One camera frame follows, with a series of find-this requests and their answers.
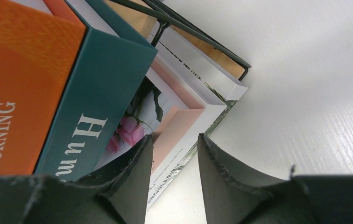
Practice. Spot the pink floral Designer Fate book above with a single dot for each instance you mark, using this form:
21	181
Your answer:
165	110

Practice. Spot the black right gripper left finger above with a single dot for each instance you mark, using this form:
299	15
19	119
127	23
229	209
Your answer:
116	193

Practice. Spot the orange Good Morning book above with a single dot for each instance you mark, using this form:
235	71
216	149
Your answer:
39	42

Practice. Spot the black wire wooden shelf rack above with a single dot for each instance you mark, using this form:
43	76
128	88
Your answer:
167	17

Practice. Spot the white Style magazine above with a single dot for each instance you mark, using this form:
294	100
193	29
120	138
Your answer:
194	107

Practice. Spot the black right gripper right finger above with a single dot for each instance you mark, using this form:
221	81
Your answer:
235	193

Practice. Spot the teal Humor book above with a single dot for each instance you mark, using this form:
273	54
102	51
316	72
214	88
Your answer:
113	60

